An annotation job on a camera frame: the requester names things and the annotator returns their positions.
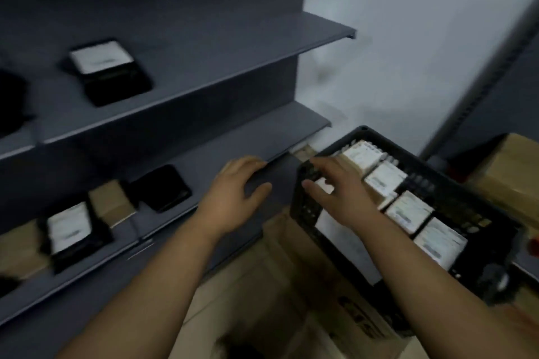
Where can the person's left forearm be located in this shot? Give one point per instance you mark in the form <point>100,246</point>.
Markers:
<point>147,291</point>

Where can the brown cardboard box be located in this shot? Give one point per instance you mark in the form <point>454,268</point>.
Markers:
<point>511,178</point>

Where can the person's right hand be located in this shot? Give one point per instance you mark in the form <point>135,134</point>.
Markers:
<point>343,199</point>

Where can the dark grey shelf board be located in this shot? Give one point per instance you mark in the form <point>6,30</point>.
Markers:
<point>202,72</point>
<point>219,148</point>

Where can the plain black box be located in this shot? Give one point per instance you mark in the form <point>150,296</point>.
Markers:
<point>165,188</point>

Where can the person's right thumb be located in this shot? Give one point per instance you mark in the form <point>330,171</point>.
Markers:
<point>313,191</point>

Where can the white-labelled box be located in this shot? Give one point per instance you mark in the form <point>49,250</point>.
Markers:
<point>409,211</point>
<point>363,156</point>
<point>440,244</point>
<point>385,180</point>

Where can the large printed cardboard box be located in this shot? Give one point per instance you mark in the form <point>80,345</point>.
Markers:
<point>294,312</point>

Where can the flat cardboard box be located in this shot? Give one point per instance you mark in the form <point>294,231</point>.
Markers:
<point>21,251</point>

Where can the grey slotted shelf upright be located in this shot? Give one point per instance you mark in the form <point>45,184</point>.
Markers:
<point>480,85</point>

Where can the person's left thumb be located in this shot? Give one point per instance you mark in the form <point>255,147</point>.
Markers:
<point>259,192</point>

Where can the black box with white label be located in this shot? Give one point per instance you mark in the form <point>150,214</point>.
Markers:
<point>107,70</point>
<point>71,234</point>

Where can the black plastic crate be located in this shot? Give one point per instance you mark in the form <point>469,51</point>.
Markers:
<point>446,199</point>

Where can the person's right forearm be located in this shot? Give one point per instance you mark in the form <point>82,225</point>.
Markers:
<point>425,287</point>

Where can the dark grey shelving unit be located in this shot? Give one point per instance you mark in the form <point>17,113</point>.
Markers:
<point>168,13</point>

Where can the person's left hand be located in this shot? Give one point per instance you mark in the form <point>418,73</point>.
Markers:
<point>229,205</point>

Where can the small cardboard box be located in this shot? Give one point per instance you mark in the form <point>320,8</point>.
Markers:
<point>110,203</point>

